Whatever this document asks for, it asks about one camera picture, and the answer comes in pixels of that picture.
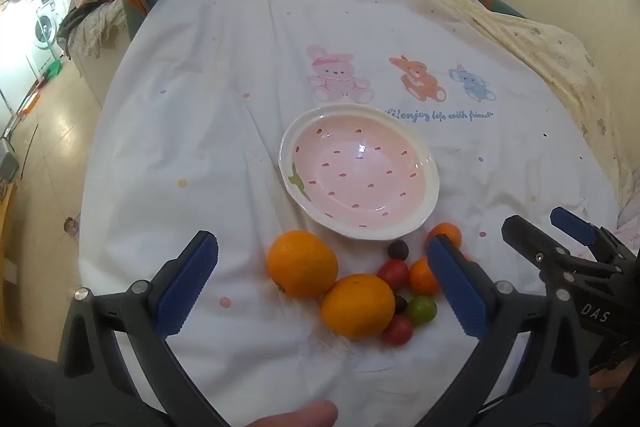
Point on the beige patterned quilt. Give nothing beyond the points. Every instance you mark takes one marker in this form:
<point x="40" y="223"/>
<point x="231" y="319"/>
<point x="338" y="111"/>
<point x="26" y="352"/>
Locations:
<point x="565" y="57"/>

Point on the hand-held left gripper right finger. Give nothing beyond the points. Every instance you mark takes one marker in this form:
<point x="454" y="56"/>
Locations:
<point x="457" y="287"/>

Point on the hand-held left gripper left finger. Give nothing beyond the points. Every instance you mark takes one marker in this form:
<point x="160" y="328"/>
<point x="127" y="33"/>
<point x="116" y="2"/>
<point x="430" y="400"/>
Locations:
<point x="187" y="279"/>

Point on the green cherry tomato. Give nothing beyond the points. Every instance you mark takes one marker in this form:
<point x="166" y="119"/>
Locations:
<point x="421" y="309"/>

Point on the dark cloth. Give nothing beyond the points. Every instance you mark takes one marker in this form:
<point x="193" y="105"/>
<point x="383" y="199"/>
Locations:
<point x="25" y="387"/>

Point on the dark purple cherry tomato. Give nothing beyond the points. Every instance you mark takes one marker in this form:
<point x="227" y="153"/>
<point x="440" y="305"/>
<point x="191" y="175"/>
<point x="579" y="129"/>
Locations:
<point x="398" y="249"/>
<point x="400" y="303"/>

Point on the large orange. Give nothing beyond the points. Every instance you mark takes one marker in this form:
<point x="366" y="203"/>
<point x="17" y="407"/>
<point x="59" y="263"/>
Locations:
<point x="302" y="264"/>
<point x="357" y="306"/>

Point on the person's left hand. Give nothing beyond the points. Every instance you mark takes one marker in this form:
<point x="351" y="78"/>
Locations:
<point x="295" y="414"/>

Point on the green floor item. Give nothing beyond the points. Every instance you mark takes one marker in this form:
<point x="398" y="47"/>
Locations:
<point x="53" y="69"/>

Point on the small round floor object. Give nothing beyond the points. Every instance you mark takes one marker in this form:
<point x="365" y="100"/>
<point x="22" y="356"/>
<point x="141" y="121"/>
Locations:
<point x="70" y="225"/>

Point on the white cartoon-print sheet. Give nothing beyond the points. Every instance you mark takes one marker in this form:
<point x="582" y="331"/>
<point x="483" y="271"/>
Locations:
<point x="200" y="107"/>

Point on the white washing machine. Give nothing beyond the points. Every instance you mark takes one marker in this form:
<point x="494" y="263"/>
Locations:
<point x="46" y="27"/>

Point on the pink strawberry-print bowl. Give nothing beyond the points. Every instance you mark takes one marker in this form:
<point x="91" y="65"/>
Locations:
<point x="357" y="169"/>

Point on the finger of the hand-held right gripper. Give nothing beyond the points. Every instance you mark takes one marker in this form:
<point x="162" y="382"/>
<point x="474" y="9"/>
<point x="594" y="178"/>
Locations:
<point x="525" y="239"/>
<point x="575" y="227"/>

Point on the red cherry tomato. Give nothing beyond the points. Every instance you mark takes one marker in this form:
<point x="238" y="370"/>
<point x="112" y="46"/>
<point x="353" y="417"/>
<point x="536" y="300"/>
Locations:
<point x="393" y="274"/>
<point x="398" y="329"/>

